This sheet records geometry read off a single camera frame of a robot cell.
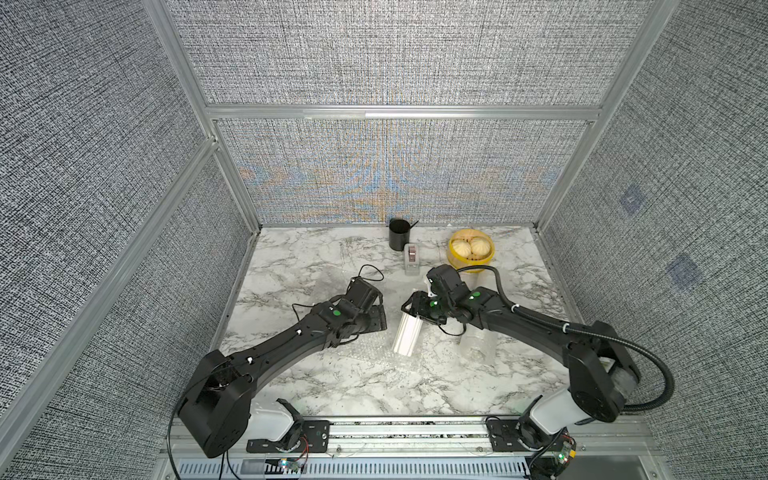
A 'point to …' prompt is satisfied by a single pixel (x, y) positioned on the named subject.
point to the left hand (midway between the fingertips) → (382, 317)
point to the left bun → (463, 247)
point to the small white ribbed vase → (408, 334)
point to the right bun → (479, 247)
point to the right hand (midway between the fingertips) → (406, 303)
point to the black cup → (398, 234)
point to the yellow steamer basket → (458, 261)
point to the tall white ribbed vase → (478, 346)
